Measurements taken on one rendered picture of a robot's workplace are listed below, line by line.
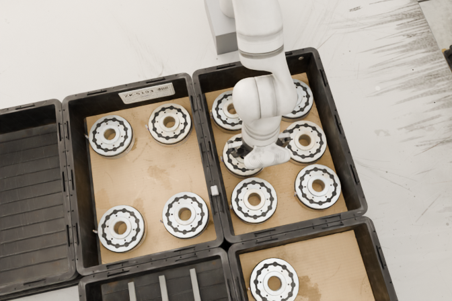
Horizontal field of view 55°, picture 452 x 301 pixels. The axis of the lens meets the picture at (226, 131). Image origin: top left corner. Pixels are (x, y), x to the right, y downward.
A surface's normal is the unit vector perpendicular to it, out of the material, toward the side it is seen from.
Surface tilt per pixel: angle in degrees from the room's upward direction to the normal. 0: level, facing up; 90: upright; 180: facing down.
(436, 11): 0
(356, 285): 0
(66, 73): 0
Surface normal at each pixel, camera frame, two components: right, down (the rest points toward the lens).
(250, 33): -0.37, 0.55
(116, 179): -0.04, -0.33
